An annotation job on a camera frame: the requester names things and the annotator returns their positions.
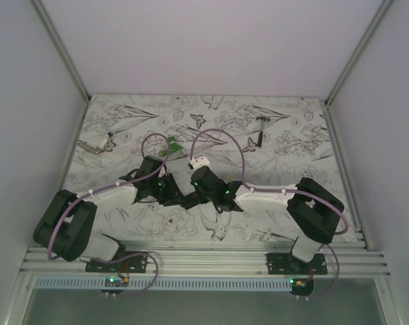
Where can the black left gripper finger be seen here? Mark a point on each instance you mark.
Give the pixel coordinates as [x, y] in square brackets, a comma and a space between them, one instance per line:
[166, 202]
[172, 189]

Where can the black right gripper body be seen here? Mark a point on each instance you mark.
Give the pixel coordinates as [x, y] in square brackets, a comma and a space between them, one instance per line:
[212, 200]

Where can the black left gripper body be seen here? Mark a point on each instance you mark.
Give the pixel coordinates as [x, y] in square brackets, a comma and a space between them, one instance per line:
[160, 187]

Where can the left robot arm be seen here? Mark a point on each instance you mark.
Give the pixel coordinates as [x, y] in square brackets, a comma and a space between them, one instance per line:
[66, 227]

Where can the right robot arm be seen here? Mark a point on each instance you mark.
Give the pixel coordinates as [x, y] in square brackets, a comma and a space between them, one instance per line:
[314, 209]

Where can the green object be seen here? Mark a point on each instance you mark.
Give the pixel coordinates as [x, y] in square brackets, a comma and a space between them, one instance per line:
[174, 150]

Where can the metal clamp tool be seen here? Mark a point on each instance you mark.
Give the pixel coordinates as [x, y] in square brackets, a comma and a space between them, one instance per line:
[106, 145]

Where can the small hammer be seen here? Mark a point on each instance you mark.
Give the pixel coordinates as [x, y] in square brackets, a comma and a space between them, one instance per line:
[262, 120]

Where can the left controller board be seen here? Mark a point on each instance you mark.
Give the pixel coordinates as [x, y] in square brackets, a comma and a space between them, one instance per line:
[113, 286]

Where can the controller board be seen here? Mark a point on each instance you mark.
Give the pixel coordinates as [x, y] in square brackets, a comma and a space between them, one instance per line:
[302, 288]
[113, 286]

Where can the right controller board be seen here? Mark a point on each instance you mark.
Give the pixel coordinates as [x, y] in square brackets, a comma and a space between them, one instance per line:
[302, 288]

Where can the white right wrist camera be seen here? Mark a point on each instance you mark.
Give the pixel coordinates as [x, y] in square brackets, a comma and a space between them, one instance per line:
[196, 163]

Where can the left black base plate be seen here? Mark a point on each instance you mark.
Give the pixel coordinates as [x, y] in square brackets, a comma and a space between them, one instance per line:
[124, 263]

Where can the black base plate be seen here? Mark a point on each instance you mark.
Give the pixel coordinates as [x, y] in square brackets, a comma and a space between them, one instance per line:
[286, 264]
[124, 263]

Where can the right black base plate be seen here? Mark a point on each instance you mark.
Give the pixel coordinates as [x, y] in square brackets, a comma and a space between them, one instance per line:
[286, 264]

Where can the grey slotted cable duct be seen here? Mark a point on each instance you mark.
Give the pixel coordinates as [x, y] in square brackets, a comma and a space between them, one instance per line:
[169, 283]

